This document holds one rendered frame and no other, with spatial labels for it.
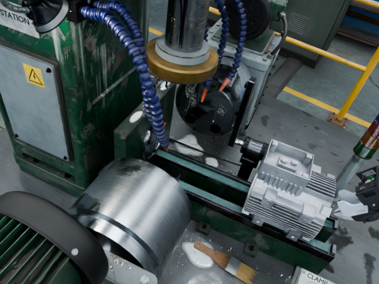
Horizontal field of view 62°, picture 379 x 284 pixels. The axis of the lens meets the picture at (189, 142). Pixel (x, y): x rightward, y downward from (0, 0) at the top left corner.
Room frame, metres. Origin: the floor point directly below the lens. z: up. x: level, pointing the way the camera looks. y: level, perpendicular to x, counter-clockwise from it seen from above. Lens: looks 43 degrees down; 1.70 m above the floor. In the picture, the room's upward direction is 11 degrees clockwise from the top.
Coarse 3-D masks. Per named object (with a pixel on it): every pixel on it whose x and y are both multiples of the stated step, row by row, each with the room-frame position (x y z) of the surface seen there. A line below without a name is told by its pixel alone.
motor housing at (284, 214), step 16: (256, 176) 0.68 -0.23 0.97; (320, 176) 0.59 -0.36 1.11; (256, 192) 0.54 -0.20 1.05; (288, 192) 0.55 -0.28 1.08; (304, 192) 0.55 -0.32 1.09; (320, 192) 0.55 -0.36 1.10; (256, 208) 0.52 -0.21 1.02; (272, 208) 0.52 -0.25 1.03; (288, 208) 0.51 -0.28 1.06; (272, 224) 0.51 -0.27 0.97; (288, 224) 0.50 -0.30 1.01; (304, 224) 0.49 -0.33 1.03; (320, 224) 0.48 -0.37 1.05
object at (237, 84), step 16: (224, 64) 0.99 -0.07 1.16; (240, 64) 1.02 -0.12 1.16; (240, 80) 0.94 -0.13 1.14; (176, 96) 0.92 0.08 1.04; (192, 96) 0.89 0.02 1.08; (208, 96) 0.88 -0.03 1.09; (224, 96) 0.87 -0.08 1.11; (240, 96) 0.88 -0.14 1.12; (192, 112) 0.89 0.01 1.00; (208, 112) 0.88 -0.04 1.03; (224, 112) 0.85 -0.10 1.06; (192, 128) 0.89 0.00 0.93; (208, 128) 0.88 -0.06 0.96; (224, 128) 0.86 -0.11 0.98
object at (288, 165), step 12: (276, 144) 0.65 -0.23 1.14; (264, 156) 0.65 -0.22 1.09; (276, 156) 0.63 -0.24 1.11; (288, 156) 0.64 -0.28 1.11; (300, 156) 0.64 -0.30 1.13; (312, 156) 0.63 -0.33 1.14; (264, 168) 0.57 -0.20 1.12; (276, 168) 0.56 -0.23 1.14; (288, 168) 0.59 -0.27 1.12; (300, 168) 0.60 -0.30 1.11; (264, 180) 0.56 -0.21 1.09; (276, 180) 0.55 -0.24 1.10; (288, 180) 0.55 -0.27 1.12; (300, 180) 0.54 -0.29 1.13; (300, 192) 0.54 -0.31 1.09
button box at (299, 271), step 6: (300, 270) 0.33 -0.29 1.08; (306, 270) 0.33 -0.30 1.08; (294, 276) 0.34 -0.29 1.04; (300, 276) 0.32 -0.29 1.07; (306, 276) 0.32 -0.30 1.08; (312, 276) 0.32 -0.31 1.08; (318, 276) 0.33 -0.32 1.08; (294, 282) 0.32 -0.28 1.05; (300, 282) 0.31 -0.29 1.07; (306, 282) 0.31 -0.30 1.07; (312, 282) 0.31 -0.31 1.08; (318, 282) 0.32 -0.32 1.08; (324, 282) 0.32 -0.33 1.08; (330, 282) 0.32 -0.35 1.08
